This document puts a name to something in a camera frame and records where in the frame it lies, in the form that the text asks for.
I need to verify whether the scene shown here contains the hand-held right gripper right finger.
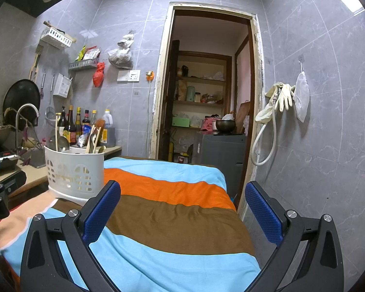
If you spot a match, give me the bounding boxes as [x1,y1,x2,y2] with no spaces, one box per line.
[245,181,344,292]

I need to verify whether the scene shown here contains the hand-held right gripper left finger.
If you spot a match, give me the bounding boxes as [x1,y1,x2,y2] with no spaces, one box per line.
[20,180,121,292]

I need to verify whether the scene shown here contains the white plastic utensil basket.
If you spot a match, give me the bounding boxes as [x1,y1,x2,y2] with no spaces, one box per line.
[44,145,106,203]

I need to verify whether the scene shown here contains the large steel spoon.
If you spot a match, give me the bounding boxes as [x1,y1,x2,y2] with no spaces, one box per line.
[53,135,70,153]

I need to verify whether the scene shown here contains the black induction cooker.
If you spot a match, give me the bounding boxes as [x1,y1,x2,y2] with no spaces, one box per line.
[0,149,21,171]

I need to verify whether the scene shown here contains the purple leafy stalks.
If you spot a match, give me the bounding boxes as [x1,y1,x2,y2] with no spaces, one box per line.
[18,125,34,159]

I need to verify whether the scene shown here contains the curved steel faucet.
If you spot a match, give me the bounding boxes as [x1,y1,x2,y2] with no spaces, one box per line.
[15,103,40,150]

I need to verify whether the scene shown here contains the striped blanket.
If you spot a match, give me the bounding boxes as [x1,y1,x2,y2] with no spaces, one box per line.
[0,156,262,292]

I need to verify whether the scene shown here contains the black round pan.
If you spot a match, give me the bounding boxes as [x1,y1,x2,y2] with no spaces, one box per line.
[2,79,41,129]

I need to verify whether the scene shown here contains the grey cabinet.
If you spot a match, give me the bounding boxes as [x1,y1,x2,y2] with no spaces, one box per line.
[199,133,248,171]

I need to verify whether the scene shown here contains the row of sauce bottles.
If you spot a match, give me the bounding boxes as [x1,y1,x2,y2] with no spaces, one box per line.
[57,106,98,146]

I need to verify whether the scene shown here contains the yellow-capped oil jug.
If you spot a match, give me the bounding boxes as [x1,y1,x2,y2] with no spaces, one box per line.
[99,109,116,148]

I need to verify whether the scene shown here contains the dark metal bowl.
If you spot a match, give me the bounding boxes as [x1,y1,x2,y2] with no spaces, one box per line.
[216,119,236,135]

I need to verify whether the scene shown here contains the wooden cutting board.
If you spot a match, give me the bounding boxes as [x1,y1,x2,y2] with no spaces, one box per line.
[235,101,252,135]

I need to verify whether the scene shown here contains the cream rubber glove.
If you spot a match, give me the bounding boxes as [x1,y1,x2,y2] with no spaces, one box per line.
[275,83,296,112]
[255,82,283,125]

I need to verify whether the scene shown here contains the pink cloth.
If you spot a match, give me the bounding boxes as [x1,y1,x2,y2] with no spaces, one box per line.
[200,117,218,133]

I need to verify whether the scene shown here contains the white hanging utensil holder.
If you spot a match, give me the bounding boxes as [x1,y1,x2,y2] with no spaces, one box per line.
[53,73,73,97]

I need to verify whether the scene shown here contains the hanging wooden spatula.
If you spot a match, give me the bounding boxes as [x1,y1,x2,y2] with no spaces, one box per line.
[28,45,45,83]

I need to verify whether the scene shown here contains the green box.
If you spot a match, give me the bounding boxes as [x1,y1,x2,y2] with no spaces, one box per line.
[172,116,190,128]

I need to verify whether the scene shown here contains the white mesh bag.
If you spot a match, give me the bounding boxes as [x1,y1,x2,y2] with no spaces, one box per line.
[292,71,310,123]

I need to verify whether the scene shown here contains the wooden shelf unit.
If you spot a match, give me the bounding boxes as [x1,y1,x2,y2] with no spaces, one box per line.
[172,52,233,129]

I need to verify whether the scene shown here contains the red plastic bag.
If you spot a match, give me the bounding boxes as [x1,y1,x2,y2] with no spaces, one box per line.
[93,62,106,87]

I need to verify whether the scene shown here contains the bunch of seasoning packets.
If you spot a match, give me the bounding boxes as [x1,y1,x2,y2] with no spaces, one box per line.
[75,46,100,62]

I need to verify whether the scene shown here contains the clear hanging plastic bag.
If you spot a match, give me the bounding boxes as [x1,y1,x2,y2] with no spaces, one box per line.
[108,33,134,69]

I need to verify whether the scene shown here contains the white hose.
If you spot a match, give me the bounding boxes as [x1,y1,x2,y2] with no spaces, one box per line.
[251,96,277,166]

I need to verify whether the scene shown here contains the hanging wire strainer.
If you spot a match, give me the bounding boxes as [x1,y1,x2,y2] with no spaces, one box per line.
[45,74,56,120]

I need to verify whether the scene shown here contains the worn door frame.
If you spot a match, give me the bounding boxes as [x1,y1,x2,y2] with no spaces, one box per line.
[149,1,264,220]

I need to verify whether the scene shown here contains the grey wall shelf rack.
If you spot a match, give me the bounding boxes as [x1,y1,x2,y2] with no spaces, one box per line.
[68,58,100,71]

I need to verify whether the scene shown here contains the white wall switch panel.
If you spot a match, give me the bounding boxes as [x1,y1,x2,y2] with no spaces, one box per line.
[117,70,141,83]

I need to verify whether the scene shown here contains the white slatted wall basket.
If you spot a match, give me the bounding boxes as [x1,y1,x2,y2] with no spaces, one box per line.
[40,27,77,49]

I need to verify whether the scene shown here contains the brown-handled knife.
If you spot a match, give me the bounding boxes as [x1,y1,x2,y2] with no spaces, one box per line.
[43,21,65,35]

